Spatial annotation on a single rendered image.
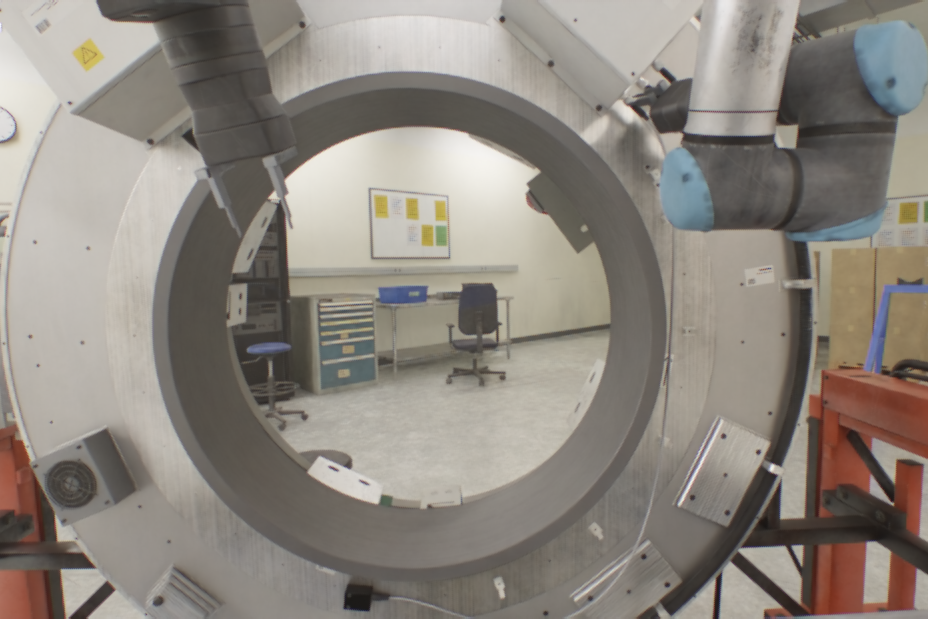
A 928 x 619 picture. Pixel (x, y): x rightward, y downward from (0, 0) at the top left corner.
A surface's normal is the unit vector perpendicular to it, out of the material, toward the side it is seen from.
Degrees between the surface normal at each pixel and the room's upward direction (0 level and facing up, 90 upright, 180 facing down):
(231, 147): 114
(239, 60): 100
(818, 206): 121
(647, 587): 90
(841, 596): 90
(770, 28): 109
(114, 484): 68
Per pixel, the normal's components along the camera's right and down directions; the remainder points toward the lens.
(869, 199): 0.07, 0.23
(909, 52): 0.44, 0.11
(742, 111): -0.29, 0.40
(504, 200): 0.65, 0.04
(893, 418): -1.00, 0.03
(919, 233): -0.76, 0.07
